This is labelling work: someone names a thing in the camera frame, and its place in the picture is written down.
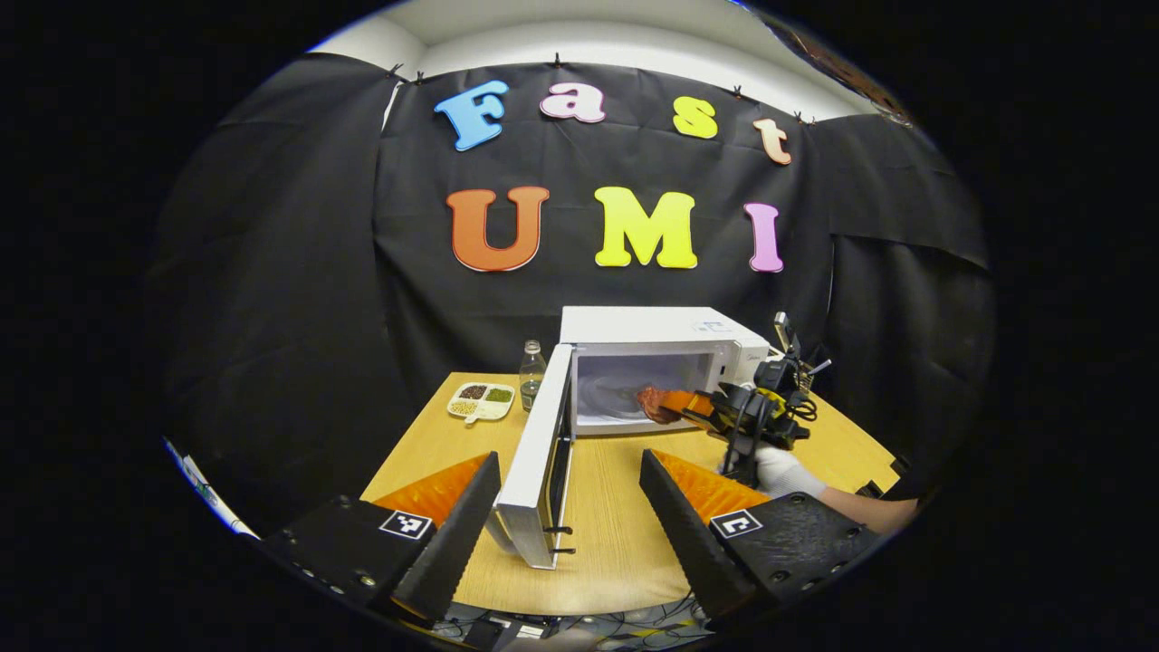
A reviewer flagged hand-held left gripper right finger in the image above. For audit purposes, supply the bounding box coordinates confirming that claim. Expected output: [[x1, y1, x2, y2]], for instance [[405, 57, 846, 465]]
[[639, 450, 884, 621]]

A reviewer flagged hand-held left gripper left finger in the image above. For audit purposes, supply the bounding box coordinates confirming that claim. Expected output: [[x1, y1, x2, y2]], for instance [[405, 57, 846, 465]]
[[258, 451, 502, 624]]

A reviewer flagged red meat steak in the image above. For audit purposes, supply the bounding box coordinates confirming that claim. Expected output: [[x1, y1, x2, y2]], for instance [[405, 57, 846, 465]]
[[636, 387, 685, 425]]

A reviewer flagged white microwave oven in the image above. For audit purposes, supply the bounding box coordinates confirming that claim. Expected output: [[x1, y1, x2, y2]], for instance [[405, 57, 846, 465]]
[[489, 306, 771, 571]]

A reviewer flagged white divided snack plate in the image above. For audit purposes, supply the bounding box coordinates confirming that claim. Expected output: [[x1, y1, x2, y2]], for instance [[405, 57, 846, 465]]
[[446, 381, 517, 425]]

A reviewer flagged clear plastic water bottle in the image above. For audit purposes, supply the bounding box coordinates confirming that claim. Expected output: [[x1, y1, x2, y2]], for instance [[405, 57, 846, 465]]
[[519, 340, 548, 413]]

